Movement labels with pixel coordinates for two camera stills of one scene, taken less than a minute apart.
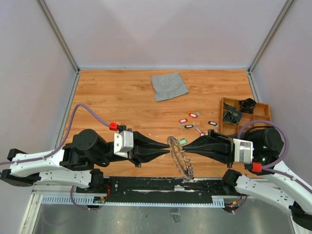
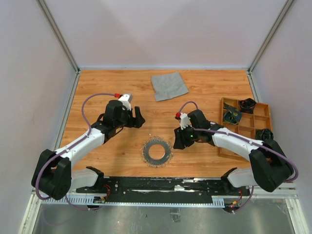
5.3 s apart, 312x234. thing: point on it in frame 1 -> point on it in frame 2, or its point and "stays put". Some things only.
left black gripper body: (133, 156) -> (126, 119)
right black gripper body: (212, 133) -> (192, 135)
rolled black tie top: (247, 106) stays put
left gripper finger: (142, 142) -> (140, 120)
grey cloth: (168, 86) stays put
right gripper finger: (223, 156) -> (181, 136)
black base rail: (157, 189) stays put
